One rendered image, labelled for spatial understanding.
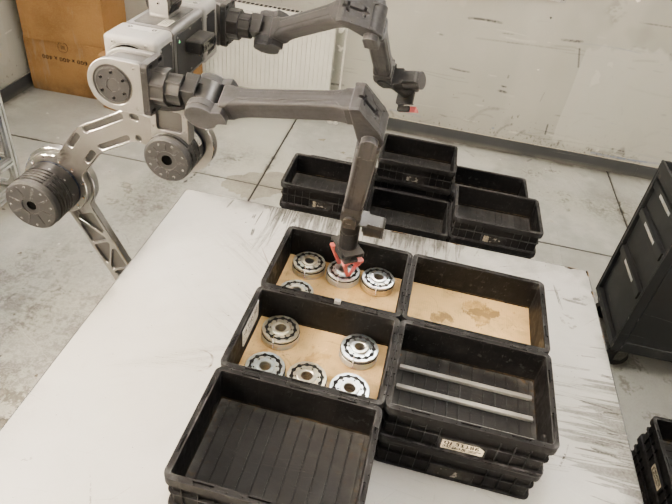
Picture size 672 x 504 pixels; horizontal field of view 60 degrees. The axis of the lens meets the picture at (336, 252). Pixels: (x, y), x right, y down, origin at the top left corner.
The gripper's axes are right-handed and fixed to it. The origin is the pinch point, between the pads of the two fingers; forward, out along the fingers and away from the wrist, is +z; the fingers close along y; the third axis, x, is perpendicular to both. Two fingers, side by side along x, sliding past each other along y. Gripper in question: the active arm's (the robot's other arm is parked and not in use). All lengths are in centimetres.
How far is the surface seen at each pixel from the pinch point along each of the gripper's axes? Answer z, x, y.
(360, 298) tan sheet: 4.0, -1.2, -10.4
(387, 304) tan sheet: 4.0, -7.9, -15.3
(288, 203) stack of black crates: 39, -19, 90
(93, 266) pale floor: 88, 69, 129
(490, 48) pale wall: 16, -210, 199
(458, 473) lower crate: 12, -2, -67
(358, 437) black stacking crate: 4, 21, -53
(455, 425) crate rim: -6, 3, -64
